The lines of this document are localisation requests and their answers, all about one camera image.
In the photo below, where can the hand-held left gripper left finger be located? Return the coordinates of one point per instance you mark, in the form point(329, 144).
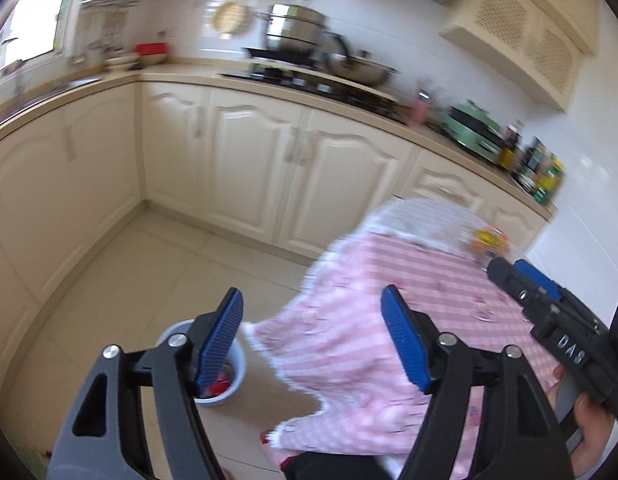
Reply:
point(219, 345)

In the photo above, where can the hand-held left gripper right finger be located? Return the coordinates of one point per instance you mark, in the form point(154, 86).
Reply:
point(404, 340)

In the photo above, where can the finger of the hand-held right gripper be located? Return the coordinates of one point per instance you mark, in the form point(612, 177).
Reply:
point(509, 280)
point(541, 280)

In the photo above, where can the blue and white basin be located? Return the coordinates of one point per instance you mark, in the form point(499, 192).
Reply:
point(236, 370)

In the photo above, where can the colourful snack wrapper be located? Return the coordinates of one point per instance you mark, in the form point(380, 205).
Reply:
point(489, 240)

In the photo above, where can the person's right hand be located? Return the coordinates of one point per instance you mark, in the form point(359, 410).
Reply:
point(591, 430)

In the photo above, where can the pink checked tablecloth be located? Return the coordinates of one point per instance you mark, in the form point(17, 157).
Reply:
point(349, 320)

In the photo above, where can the green seasoning box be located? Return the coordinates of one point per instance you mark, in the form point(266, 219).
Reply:
point(548, 185)

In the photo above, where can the dark sauce bottle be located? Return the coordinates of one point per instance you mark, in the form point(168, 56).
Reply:
point(508, 150)

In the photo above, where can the person's dark trouser leg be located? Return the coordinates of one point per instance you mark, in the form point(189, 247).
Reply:
point(329, 467)

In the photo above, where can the green electric cooker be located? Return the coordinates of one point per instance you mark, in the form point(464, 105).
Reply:
point(471, 132)

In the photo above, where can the cream kitchen base cabinet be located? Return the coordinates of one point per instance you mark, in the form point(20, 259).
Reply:
point(249, 170)

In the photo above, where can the pink cup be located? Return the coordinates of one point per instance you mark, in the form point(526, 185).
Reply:
point(419, 109)

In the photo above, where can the black gas stove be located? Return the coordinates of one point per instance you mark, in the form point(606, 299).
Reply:
point(339, 92)

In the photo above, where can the steel wok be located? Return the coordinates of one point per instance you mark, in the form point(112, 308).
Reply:
point(359, 71)

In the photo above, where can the black frying pan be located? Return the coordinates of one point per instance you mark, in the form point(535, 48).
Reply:
point(279, 54)

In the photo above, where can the red storage box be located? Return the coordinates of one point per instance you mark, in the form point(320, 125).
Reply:
point(151, 52)

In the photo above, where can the steel kitchen sink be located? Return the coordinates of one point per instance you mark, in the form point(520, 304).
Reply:
point(64, 87)

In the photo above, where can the steel steamer pot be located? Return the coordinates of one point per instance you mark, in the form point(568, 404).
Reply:
point(294, 30)

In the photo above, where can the round bamboo trivet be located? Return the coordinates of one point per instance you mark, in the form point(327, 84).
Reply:
point(230, 17)

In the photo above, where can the kitchen window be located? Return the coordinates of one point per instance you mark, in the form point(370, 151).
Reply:
point(29, 15)

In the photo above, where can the cream lattice wall cabinet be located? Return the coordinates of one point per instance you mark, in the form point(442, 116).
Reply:
point(529, 25)

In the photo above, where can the wall dish rack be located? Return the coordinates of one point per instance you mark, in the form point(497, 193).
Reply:
point(111, 4)

